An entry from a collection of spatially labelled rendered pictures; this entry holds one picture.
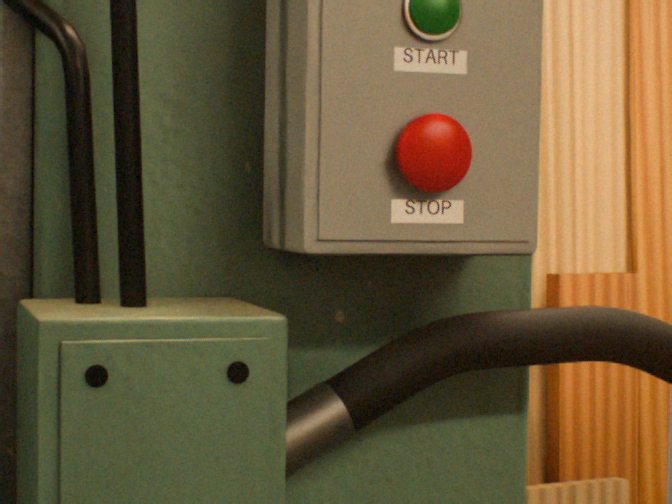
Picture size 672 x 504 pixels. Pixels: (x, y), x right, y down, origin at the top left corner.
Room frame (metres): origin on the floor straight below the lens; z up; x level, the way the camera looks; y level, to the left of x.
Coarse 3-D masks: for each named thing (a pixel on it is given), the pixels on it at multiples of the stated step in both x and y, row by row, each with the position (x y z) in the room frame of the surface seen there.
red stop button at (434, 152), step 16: (416, 128) 0.50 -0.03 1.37; (432, 128) 0.50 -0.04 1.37; (448, 128) 0.51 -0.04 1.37; (400, 144) 0.50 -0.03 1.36; (416, 144) 0.50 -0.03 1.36; (432, 144) 0.50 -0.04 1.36; (448, 144) 0.51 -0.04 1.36; (464, 144) 0.51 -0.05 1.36; (400, 160) 0.50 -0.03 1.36; (416, 160) 0.50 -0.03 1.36; (432, 160) 0.50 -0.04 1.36; (448, 160) 0.50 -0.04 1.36; (464, 160) 0.51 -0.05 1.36; (416, 176) 0.50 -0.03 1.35; (432, 176) 0.50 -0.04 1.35; (448, 176) 0.51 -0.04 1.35
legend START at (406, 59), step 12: (396, 48) 0.51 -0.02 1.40; (408, 48) 0.51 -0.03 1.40; (396, 60) 0.51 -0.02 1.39; (408, 60) 0.51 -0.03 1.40; (420, 60) 0.51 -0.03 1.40; (432, 60) 0.51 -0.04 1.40; (444, 60) 0.52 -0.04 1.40; (456, 60) 0.52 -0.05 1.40; (432, 72) 0.51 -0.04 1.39; (444, 72) 0.52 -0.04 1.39; (456, 72) 0.52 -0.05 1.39
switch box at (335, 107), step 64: (320, 0) 0.50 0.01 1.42; (384, 0) 0.51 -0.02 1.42; (512, 0) 0.52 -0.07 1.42; (320, 64) 0.50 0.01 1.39; (384, 64) 0.51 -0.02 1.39; (512, 64) 0.52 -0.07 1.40; (320, 128) 0.50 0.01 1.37; (384, 128) 0.51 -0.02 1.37; (512, 128) 0.52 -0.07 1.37; (320, 192) 0.50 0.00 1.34; (384, 192) 0.51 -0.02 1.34; (448, 192) 0.52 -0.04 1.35; (512, 192) 0.53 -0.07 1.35
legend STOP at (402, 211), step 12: (396, 204) 0.51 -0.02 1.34; (408, 204) 0.51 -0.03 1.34; (420, 204) 0.51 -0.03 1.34; (432, 204) 0.51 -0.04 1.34; (444, 204) 0.52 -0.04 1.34; (456, 204) 0.52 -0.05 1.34; (396, 216) 0.51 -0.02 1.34; (408, 216) 0.51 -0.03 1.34; (420, 216) 0.51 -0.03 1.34; (432, 216) 0.51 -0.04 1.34; (444, 216) 0.52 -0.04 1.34; (456, 216) 0.52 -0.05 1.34
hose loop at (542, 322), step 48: (432, 336) 0.53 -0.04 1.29; (480, 336) 0.54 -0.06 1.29; (528, 336) 0.55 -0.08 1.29; (576, 336) 0.55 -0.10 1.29; (624, 336) 0.56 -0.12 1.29; (336, 384) 0.52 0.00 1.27; (384, 384) 0.52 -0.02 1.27; (432, 384) 0.54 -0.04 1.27; (288, 432) 0.51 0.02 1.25; (336, 432) 0.51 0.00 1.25
